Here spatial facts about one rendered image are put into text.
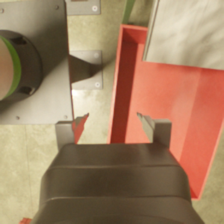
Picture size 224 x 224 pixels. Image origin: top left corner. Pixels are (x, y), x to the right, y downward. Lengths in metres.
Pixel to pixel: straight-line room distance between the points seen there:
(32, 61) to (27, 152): 1.34
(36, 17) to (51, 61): 0.09
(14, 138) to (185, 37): 1.50
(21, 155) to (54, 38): 1.42
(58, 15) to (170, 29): 0.25
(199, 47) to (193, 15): 0.08
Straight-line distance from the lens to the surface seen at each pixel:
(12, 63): 0.29
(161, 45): 0.44
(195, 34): 0.46
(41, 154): 1.58
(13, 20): 0.41
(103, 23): 1.31
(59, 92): 0.36
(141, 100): 0.74
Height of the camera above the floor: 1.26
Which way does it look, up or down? 76 degrees down
